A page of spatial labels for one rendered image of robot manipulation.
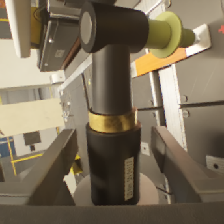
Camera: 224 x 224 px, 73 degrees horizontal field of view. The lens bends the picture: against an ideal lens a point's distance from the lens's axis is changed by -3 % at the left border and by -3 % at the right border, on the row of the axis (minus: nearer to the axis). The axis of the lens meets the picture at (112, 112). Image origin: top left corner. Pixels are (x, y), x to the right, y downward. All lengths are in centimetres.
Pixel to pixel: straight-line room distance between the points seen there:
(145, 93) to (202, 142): 12
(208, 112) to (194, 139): 4
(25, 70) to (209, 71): 451
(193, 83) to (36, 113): 440
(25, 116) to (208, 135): 442
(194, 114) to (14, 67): 454
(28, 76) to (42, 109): 92
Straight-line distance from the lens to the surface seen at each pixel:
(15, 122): 453
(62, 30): 46
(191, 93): 21
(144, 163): 32
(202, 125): 21
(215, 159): 21
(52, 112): 454
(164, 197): 31
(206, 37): 20
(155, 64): 24
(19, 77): 456
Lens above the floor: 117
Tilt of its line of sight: 28 degrees down
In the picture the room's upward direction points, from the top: 101 degrees counter-clockwise
